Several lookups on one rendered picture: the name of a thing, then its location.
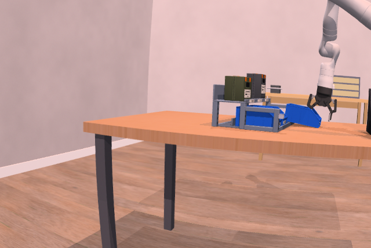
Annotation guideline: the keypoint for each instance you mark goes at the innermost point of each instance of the blue bin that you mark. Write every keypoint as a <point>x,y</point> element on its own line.
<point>256,118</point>
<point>281,112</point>
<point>304,116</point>

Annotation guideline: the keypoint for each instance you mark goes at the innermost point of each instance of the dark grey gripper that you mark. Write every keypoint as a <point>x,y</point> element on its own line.
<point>323,98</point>

